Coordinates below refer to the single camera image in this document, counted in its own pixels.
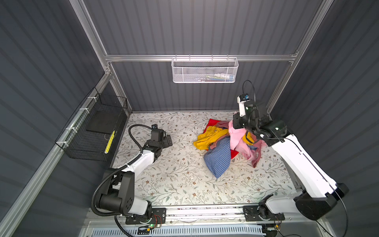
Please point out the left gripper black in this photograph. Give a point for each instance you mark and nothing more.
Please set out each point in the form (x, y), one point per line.
(165, 143)

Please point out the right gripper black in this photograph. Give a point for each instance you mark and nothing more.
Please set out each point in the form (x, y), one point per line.
(236, 117)

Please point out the pink cloth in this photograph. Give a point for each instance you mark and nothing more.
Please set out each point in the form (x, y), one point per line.
(246, 144)

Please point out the blue checkered cloth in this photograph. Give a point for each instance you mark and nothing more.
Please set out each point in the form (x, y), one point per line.
(219, 159)

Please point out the maroon cloth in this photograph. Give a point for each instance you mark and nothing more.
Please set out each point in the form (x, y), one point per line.
(218, 143)

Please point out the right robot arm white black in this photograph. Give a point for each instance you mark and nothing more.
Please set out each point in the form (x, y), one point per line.
(320, 193)

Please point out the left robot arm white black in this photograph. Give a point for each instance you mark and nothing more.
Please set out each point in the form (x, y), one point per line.
(115, 195)

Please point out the red cloth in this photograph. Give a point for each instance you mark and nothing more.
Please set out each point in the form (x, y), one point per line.
(220, 124)

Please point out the floral table mat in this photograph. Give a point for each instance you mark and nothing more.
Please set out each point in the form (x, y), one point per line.
(180, 175)

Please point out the yellow shirt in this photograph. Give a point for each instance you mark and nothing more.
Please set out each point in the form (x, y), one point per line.
(213, 133)

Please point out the items in white basket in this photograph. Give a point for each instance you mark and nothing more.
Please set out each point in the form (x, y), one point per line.
(228, 78)

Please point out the yellow green object in basket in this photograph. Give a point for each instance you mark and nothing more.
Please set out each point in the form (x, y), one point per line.
(109, 143)

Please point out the black pad in basket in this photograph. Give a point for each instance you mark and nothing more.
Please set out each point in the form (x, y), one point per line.
(102, 122)

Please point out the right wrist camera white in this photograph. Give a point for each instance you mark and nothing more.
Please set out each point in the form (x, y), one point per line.
(241, 100)

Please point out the black wire basket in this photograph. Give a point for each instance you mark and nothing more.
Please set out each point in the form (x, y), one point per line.
(77, 143)

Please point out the white wire mesh basket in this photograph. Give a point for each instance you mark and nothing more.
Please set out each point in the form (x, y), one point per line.
(185, 70)

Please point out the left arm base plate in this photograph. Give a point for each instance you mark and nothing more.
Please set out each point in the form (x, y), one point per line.
(152, 216)

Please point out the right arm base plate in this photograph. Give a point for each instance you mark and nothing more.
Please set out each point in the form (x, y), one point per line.
(260, 213)

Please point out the white ventilated cable duct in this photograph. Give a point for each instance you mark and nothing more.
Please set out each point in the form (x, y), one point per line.
(200, 230)

